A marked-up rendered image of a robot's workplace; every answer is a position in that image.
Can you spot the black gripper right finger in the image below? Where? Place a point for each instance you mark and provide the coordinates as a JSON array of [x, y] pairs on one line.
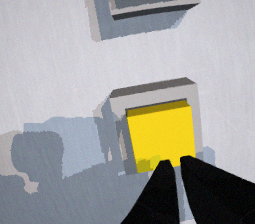
[[216, 196]]

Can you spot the yellow button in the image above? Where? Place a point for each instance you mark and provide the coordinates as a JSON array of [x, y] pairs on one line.
[[156, 121]]

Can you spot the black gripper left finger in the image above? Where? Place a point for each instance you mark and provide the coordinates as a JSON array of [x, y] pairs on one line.
[[157, 204]]

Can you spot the green button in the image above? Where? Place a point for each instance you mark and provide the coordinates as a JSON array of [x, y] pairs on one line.
[[136, 8]]

